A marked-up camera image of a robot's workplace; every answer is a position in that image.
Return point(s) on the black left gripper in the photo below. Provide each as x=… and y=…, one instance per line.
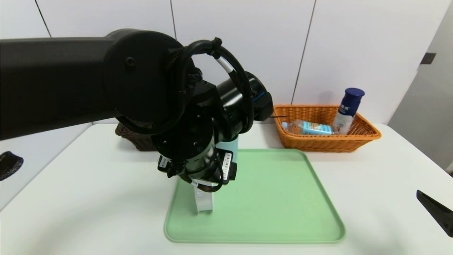
x=226, y=163

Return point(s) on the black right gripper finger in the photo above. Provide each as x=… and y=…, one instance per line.
x=437, y=210

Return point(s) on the white round plastic container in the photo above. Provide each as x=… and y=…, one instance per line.
x=203, y=202

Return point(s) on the clear water bottle blue cap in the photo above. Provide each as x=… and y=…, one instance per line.
x=311, y=128

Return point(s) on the white yogurt bottle navy cap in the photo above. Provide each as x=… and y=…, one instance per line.
x=348, y=106

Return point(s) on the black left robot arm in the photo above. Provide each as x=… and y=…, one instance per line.
x=53, y=81

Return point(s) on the dark brown wicker basket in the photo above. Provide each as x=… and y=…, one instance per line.
x=134, y=140

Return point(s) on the orange wicker basket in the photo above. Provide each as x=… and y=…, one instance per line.
x=329, y=143

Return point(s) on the teal plastic cup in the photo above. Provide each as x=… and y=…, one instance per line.
x=230, y=144

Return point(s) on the light green plastic tray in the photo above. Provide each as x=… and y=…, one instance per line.
x=276, y=212

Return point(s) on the black braided sleeve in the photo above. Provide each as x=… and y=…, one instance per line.
x=10, y=165

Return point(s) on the dark wall fixture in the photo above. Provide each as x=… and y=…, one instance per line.
x=428, y=58

